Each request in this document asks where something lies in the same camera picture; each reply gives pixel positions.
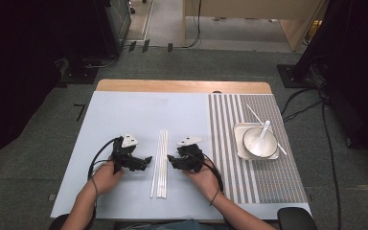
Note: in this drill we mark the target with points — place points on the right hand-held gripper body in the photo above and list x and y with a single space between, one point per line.
193 158

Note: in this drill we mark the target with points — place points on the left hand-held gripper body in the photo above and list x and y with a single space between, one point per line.
124 156

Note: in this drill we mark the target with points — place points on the white square plate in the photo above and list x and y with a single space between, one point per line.
239 142

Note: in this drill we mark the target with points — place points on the person's right hand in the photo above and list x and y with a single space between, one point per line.
204 182

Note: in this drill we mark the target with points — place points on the person's left hand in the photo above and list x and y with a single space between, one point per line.
105 180

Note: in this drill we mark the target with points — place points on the black wristband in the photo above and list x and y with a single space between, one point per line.
215 198

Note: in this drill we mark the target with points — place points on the light blue table mat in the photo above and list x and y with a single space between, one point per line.
134 111

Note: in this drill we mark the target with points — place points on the person's blue clothing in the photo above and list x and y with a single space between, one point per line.
185 225

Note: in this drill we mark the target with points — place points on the white spoon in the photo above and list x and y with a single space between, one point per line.
258 145

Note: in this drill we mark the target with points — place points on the white bowl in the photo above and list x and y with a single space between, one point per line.
268 140

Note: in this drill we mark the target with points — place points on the grey striped placemat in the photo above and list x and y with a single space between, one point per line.
268 182

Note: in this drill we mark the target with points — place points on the black stand base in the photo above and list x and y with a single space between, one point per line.
78 75
295 76

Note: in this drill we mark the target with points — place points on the black tape strip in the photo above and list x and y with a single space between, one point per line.
132 46
145 45
170 47

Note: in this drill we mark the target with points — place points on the dark equipment cabinet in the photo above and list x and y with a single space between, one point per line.
119 19

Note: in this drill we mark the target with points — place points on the light wooden desk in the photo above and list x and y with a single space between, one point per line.
252 8

